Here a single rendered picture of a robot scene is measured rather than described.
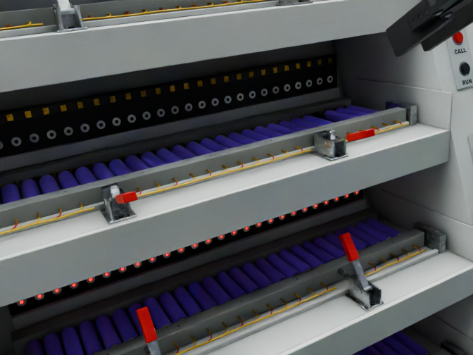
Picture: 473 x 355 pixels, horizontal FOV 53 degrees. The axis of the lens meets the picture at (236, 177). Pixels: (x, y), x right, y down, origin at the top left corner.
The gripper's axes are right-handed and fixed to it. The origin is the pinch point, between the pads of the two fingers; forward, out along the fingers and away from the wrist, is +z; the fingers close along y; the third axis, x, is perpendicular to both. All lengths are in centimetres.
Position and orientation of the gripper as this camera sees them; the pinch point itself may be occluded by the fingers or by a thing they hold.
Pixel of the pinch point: (431, 22)
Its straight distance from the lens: 50.5
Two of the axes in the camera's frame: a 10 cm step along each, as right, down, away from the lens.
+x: -3.1, -9.4, 1.2
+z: -3.5, 2.4, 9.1
